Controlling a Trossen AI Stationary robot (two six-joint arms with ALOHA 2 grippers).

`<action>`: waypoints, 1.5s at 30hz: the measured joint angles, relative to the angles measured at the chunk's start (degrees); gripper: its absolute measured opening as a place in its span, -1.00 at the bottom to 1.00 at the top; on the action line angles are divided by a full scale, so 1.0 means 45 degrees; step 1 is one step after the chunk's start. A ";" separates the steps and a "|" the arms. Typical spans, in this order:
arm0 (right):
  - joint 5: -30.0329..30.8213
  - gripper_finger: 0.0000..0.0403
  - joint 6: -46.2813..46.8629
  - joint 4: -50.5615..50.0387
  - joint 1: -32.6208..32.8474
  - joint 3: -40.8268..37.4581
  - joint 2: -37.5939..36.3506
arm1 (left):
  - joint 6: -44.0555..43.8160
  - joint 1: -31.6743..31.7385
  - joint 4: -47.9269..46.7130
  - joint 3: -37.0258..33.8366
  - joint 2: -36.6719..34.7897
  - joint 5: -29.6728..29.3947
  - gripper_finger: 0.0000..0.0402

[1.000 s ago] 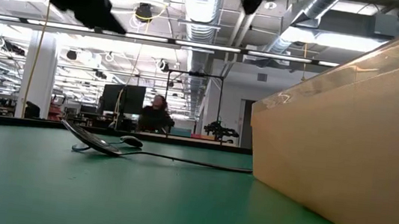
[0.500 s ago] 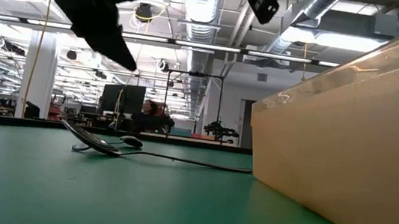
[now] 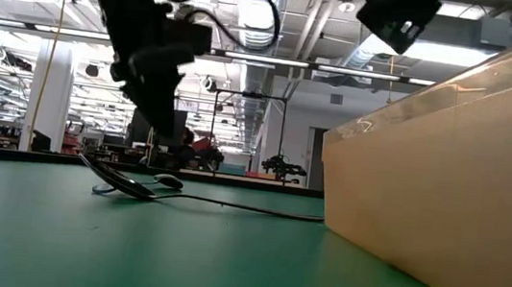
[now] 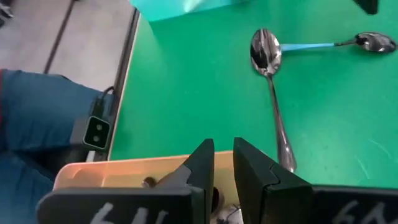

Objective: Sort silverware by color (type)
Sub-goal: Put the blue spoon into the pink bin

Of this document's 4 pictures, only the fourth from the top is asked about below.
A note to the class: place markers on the black table-level camera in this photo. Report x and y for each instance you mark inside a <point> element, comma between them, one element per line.
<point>96,132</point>

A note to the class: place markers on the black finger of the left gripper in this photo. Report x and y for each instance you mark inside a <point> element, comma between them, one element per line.
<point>368,6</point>

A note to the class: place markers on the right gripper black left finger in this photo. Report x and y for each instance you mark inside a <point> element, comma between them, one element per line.
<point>124,205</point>

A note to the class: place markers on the person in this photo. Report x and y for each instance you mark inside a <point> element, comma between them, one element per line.
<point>31,109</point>

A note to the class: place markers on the green table mat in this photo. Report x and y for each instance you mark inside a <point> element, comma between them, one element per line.
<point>202,93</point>

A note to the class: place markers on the black metal spoon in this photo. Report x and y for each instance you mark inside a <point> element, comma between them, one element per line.
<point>265,53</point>

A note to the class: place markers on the orange plastic bin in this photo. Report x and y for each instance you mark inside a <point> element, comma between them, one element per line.
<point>124,171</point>

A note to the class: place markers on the black aluminium rig frame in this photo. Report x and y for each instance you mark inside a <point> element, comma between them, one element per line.
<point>124,62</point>

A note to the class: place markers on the teal plastic bin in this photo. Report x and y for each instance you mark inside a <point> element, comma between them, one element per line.
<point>171,9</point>

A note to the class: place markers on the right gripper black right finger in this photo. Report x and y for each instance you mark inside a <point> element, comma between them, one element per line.
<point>295,205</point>

